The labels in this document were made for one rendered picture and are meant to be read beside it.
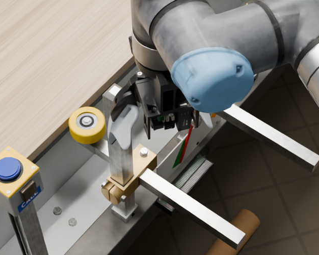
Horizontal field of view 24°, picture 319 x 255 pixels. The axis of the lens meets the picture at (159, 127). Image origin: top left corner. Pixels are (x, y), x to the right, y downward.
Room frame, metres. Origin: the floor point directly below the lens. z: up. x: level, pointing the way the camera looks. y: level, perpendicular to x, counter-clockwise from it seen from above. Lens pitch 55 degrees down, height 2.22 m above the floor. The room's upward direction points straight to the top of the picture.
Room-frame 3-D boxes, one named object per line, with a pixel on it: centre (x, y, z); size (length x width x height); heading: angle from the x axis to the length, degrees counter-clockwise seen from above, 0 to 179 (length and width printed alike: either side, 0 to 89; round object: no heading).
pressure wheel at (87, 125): (0.92, 0.16, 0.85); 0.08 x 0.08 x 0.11
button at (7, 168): (0.61, 0.24, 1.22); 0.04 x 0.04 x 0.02
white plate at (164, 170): (0.97, -0.07, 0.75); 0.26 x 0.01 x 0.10; 142
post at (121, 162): (0.81, 0.08, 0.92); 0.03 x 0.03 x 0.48; 52
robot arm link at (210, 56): (0.52, -0.06, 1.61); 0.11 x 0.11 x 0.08; 24
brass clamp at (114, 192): (0.83, 0.07, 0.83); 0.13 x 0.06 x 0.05; 142
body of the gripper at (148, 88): (0.60, -0.01, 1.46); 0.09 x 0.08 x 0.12; 16
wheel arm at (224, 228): (0.80, 0.00, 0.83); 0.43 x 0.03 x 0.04; 52
